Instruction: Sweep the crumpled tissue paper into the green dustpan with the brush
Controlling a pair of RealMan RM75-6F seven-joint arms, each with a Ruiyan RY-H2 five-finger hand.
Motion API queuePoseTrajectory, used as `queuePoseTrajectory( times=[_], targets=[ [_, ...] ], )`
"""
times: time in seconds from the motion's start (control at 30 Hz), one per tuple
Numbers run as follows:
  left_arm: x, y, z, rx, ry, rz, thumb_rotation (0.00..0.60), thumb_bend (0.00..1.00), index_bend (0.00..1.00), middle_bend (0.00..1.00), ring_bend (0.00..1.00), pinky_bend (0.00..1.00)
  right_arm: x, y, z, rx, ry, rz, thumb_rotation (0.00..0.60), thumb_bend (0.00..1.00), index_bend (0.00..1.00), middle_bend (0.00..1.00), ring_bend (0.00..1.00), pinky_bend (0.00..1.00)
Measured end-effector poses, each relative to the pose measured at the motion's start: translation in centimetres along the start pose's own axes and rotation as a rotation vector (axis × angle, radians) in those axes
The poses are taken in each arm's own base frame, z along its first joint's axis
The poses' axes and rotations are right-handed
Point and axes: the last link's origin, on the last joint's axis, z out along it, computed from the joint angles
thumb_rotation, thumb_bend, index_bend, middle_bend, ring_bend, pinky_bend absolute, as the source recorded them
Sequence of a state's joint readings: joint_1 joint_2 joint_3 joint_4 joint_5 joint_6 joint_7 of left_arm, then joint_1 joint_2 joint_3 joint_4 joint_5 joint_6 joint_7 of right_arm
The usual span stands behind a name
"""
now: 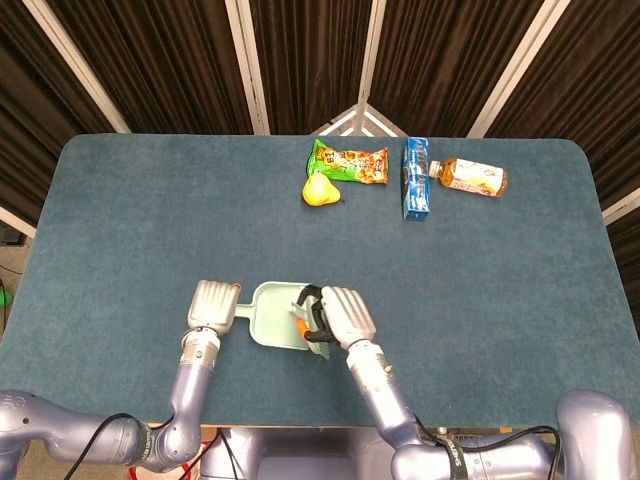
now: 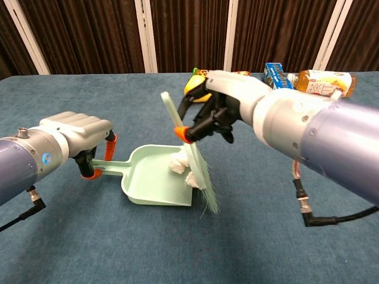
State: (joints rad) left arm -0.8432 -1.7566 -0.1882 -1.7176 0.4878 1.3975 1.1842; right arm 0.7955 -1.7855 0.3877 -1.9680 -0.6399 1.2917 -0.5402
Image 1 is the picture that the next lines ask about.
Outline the green orange snack bag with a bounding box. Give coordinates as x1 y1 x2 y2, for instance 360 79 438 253
305 138 390 187

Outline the white screen frame post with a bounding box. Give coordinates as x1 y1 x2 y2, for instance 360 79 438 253
22 0 132 134
224 0 272 135
309 0 409 138
467 0 564 139

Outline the lavender robot torso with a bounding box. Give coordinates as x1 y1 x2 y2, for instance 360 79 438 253
199 427 401 480

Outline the amber tea plastic bottle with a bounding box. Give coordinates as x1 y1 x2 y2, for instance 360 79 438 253
428 157 510 200

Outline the brown pleated curtain panel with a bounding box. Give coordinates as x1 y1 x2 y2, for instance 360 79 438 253
47 0 254 135
0 0 119 214
487 0 640 214
369 0 546 138
249 0 374 135

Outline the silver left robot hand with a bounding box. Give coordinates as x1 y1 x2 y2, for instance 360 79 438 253
186 279 244 336

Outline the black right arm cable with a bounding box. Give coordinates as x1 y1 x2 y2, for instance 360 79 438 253
413 414 567 454

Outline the mint green plastic dustpan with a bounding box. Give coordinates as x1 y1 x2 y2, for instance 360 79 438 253
232 281 327 352

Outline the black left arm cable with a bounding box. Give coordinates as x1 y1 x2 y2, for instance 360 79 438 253
63 412 176 480

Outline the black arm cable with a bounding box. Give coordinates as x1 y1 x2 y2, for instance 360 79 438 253
63 412 176 480
413 414 567 454

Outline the yellow pear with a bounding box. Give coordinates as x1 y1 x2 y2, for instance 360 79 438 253
301 171 347 207

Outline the blue carpet table cover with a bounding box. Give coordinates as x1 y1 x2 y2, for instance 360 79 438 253
0 133 632 429

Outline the blue rectangular carton box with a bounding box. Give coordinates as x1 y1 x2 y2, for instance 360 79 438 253
401 137 433 222

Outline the red cable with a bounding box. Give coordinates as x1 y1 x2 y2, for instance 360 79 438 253
127 452 202 480

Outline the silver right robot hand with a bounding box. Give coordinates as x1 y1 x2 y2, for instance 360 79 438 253
296 284 378 352

